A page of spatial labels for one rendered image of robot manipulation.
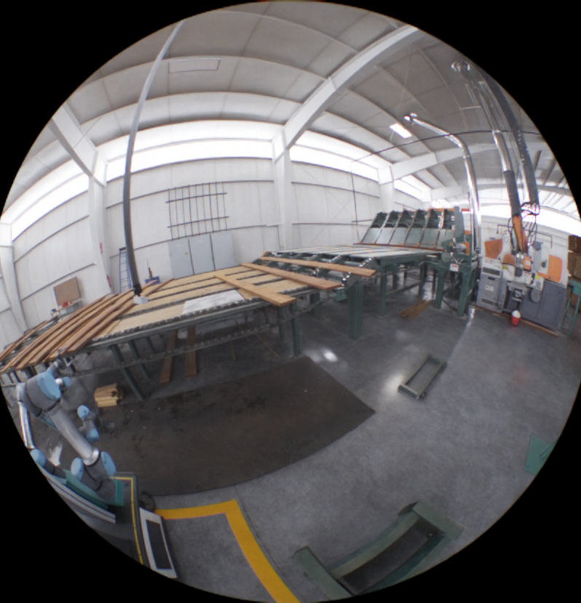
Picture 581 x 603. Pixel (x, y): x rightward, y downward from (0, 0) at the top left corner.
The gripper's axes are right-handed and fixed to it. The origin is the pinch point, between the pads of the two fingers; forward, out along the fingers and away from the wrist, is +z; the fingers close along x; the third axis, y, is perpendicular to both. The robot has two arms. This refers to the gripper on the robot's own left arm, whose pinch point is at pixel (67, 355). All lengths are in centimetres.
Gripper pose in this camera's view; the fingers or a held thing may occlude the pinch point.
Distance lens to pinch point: 200.3
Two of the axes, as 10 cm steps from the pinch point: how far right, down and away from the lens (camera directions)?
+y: -9.4, 1.8, -2.7
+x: 0.9, 9.4, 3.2
